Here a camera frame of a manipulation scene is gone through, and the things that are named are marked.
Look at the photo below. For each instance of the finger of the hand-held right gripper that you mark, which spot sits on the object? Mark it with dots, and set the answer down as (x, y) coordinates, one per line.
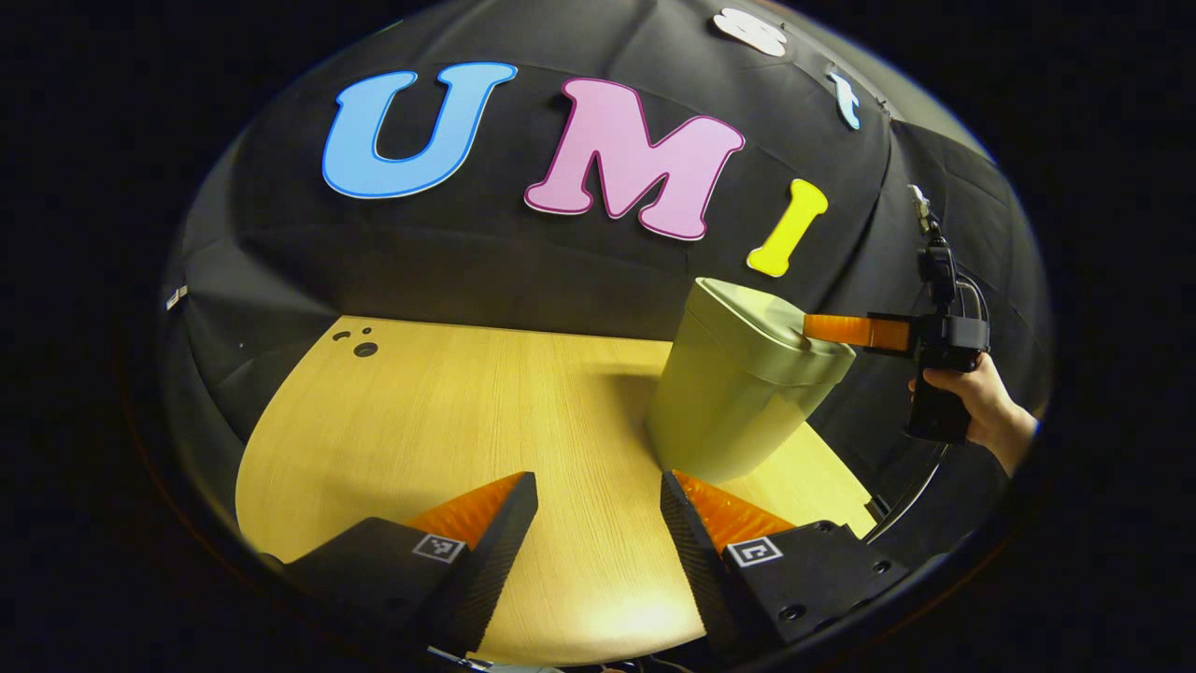
(855, 332)

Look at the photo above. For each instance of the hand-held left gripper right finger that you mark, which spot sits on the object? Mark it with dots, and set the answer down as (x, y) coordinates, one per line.
(696, 570)

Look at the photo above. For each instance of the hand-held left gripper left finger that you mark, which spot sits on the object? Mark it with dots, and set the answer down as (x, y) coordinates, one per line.
(486, 579)

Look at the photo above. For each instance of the pale green desktop garbage bin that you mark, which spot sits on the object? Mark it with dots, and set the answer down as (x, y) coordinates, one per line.
(738, 393)

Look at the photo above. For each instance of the wooden desktop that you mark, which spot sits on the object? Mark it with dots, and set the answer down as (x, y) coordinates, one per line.
(467, 421)

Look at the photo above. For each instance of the black backdrop cloth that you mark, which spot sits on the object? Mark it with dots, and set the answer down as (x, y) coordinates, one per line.
(467, 252)

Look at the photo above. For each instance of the white cloth clip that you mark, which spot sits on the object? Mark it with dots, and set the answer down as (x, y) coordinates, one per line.
(176, 297)

